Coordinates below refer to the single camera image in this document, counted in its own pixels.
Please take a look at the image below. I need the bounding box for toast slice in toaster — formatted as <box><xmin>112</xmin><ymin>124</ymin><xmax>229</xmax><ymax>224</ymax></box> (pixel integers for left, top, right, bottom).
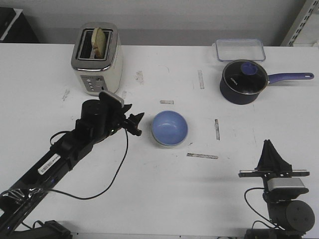
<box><xmin>91</xmin><ymin>27</ymin><xmax>106</xmax><ymax>59</ymax></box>

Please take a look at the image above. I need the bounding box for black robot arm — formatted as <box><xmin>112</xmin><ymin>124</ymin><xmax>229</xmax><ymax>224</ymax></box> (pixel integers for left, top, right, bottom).
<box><xmin>0</xmin><ymin>94</ymin><xmax>144</xmax><ymax>239</ymax></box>
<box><xmin>238</xmin><ymin>139</ymin><xmax>315</xmax><ymax>239</ymax></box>

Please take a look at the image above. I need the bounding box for white slotted shelf upright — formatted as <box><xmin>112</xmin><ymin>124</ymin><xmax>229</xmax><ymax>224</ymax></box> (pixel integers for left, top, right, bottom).
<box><xmin>280</xmin><ymin>0</ymin><xmax>319</xmax><ymax>47</ymax></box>

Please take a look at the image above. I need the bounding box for clear plastic food container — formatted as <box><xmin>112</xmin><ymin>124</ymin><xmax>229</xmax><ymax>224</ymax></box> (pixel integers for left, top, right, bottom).
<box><xmin>212</xmin><ymin>38</ymin><xmax>266</xmax><ymax>62</ymax></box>

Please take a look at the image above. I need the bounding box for dark blue saucepan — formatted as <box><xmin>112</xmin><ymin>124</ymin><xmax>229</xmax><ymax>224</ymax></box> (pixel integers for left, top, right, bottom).
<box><xmin>220</xmin><ymin>59</ymin><xmax>315</xmax><ymax>105</ymax></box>

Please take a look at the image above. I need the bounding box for cream and steel toaster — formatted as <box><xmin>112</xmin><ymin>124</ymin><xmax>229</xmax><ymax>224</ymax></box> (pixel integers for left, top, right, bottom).
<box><xmin>71</xmin><ymin>22</ymin><xmax>123</xmax><ymax>96</ymax></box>

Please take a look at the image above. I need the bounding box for blue bowl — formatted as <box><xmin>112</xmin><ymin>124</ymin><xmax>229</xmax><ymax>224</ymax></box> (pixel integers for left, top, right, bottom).
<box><xmin>151</xmin><ymin>111</ymin><xmax>188</xmax><ymax>147</ymax></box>

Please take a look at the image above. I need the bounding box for green bowl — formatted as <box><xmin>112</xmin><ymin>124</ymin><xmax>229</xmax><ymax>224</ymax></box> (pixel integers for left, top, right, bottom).
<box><xmin>151</xmin><ymin>123</ymin><xmax>188</xmax><ymax>148</ymax></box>

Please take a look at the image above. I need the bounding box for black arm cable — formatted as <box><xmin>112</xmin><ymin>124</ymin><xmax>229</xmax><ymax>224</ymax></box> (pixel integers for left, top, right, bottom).
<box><xmin>47</xmin><ymin>128</ymin><xmax>129</xmax><ymax>200</ymax></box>
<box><xmin>244</xmin><ymin>188</ymin><xmax>277</xmax><ymax>229</ymax></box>

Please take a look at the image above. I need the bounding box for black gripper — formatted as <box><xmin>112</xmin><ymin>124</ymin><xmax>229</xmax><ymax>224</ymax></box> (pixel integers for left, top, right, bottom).
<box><xmin>238</xmin><ymin>140</ymin><xmax>310</xmax><ymax>202</ymax></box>
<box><xmin>81</xmin><ymin>99</ymin><xmax>145</xmax><ymax>136</ymax></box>

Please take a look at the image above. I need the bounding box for glass lid with blue knob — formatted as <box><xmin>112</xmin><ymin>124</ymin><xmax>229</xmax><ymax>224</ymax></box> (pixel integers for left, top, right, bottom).
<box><xmin>222</xmin><ymin>60</ymin><xmax>268</xmax><ymax>95</ymax></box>

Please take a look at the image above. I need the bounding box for black box in corner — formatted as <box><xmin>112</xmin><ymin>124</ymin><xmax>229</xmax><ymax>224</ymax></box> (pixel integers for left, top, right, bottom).
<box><xmin>0</xmin><ymin>7</ymin><xmax>39</xmax><ymax>43</ymax></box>

